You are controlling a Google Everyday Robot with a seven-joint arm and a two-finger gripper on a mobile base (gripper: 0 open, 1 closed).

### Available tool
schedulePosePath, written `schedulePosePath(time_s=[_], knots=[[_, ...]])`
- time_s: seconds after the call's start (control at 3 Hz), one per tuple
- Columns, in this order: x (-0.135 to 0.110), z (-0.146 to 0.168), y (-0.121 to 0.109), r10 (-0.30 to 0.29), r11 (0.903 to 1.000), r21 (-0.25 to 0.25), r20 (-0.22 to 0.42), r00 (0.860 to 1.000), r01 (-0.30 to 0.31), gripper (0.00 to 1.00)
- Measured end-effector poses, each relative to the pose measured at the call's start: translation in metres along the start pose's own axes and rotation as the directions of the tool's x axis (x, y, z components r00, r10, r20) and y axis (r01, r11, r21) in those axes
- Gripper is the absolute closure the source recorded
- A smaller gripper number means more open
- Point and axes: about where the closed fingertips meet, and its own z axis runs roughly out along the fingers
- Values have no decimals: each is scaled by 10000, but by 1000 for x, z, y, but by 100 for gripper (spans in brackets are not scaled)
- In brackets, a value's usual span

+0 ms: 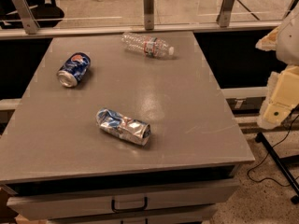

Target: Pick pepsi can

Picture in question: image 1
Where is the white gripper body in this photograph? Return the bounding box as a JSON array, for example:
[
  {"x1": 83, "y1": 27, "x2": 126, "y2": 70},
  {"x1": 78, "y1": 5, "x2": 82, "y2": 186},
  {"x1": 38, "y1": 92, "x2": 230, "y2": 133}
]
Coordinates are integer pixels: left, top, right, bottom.
[{"x1": 257, "y1": 65, "x2": 299, "y2": 130}]

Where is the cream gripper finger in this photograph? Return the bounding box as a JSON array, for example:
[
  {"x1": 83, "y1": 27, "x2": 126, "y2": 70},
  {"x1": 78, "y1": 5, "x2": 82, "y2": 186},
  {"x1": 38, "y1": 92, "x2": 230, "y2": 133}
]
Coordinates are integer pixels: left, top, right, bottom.
[{"x1": 255, "y1": 27, "x2": 279, "y2": 51}]

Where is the blue pepsi can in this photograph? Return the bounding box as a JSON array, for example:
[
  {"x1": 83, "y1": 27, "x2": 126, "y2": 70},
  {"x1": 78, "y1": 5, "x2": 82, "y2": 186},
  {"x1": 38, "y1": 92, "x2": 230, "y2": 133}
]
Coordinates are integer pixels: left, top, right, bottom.
[{"x1": 57, "y1": 52, "x2": 91, "y2": 88}]

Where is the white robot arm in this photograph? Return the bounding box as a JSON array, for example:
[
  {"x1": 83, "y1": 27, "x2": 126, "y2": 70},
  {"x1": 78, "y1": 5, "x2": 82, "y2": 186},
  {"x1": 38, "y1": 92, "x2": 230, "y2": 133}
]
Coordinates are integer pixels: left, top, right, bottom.
[{"x1": 255, "y1": 6, "x2": 299, "y2": 130}]

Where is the crushed silver blue can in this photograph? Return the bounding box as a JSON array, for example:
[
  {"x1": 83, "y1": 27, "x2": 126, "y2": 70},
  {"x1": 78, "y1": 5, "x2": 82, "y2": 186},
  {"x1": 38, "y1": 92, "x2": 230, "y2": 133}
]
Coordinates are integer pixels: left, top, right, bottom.
[{"x1": 95, "y1": 108, "x2": 151, "y2": 146}]

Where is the black stand leg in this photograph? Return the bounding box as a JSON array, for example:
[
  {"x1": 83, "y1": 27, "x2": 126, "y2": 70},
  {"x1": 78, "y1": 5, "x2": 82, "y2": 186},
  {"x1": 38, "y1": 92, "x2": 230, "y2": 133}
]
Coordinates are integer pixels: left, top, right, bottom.
[{"x1": 255, "y1": 133, "x2": 299, "y2": 204}]

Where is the clear plastic water bottle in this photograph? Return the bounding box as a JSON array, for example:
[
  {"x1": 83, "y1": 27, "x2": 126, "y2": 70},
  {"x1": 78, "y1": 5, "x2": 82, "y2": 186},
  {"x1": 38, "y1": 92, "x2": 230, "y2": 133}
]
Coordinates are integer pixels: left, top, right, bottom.
[{"x1": 121, "y1": 32, "x2": 175, "y2": 59}]

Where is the grey lower drawer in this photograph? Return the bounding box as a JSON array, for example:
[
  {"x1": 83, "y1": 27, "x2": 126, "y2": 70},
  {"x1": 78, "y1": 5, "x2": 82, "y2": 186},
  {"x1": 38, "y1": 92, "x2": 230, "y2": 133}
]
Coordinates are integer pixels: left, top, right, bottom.
[{"x1": 46, "y1": 203, "x2": 219, "y2": 224}]

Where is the grey drawer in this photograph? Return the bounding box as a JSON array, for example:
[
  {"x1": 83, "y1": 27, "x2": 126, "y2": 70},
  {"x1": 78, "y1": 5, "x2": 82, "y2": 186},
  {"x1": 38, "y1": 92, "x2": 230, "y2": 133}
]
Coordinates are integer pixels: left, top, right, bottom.
[
  {"x1": 46, "y1": 203, "x2": 219, "y2": 224},
  {"x1": 7, "y1": 178, "x2": 239, "y2": 220}
]

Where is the black office chair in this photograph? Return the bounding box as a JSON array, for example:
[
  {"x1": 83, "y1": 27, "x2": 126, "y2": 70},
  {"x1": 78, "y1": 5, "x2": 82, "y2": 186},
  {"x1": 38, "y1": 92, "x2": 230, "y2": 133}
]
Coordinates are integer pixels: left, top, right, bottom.
[{"x1": 0, "y1": 0, "x2": 64, "y2": 29}]

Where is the grey upper drawer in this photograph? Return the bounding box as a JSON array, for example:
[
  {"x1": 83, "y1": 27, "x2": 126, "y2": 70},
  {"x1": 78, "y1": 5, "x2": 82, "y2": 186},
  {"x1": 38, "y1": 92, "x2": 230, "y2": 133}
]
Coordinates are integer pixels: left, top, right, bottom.
[{"x1": 7, "y1": 178, "x2": 239, "y2": 220}]

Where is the right metal railing bracket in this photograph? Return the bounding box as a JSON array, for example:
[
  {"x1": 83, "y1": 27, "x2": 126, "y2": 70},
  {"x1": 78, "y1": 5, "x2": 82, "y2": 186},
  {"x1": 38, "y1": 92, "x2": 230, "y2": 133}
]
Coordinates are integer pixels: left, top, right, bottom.
[{"x1": 217, "y1": 0, "x2": 235, "y2": 27}]

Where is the metal railing bracket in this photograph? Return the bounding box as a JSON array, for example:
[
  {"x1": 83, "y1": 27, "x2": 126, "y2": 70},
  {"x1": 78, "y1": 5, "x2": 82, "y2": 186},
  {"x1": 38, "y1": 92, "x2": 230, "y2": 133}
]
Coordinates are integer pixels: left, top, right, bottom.
[
  {"x1": 217, "y1": 0, "x2": 235, "y2": 27},
  {"x1": 143, "y1": 0, "x2": 154, "y2": 30},
  {"x1": 11, "y1": 0, "x2": 39, "y2": 35}
]

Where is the black cable on floor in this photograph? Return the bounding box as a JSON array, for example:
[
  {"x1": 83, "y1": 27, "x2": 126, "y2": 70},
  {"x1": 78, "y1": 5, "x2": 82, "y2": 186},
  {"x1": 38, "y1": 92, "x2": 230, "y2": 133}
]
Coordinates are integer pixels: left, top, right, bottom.
[{"x1": 246, "y1": 114, "x2": 299, "y2": 189}]

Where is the middle metal railing bracket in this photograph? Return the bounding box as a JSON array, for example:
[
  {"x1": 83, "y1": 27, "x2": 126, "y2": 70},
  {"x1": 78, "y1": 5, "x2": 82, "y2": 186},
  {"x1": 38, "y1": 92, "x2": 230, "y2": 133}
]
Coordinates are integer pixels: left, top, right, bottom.
[{"x1": 143, "y1": 0, "x2": 154, "y2": 30}]

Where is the black drawer handle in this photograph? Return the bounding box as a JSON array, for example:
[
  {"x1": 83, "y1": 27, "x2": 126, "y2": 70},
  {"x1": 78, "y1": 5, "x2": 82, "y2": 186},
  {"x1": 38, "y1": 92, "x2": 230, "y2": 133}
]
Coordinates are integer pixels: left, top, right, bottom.
[{"x1": 110, "y1": 197, "x2": 148, "y2": 214}]

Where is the left metal railing bracket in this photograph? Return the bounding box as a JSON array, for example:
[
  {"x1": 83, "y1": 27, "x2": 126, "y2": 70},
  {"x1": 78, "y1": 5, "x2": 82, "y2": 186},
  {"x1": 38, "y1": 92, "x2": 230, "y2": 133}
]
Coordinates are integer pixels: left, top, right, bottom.
[{"x1": 11, "y1": 0, "x2": 39, "y2": 35}]

